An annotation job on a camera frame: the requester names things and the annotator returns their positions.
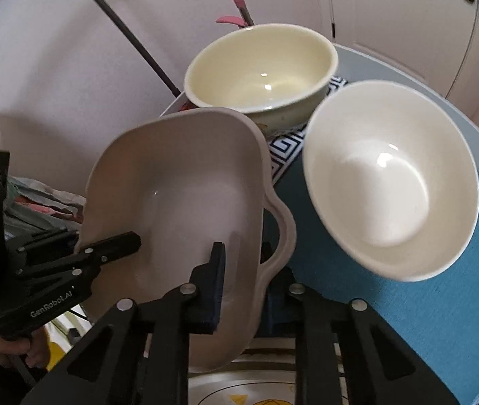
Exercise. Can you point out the person's left hand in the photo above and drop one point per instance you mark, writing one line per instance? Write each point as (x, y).
(11, 350)

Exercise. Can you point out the cream bowl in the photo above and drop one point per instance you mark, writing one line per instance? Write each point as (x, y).
(260, 67)

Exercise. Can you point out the yellow duck plate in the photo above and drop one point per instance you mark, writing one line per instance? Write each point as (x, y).
(239, 384)

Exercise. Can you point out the white bowl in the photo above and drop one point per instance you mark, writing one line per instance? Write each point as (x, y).
(391, 194)

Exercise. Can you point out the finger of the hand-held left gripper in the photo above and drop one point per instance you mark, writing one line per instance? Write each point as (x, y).
(45, 240)
(108, 249)

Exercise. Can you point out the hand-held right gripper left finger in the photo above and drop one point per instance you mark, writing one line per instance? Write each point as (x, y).
(216, 287)

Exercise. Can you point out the white door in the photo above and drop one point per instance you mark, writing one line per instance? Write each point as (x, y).
(391, 8)

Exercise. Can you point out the black curved rack bar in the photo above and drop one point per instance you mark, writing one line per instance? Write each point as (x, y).
(129, 33)

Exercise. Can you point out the blue tablecloth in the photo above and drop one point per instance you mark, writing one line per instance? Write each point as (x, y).
(412, 325)

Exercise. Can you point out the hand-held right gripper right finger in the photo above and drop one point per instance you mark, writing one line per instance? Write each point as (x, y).
(307, 325)

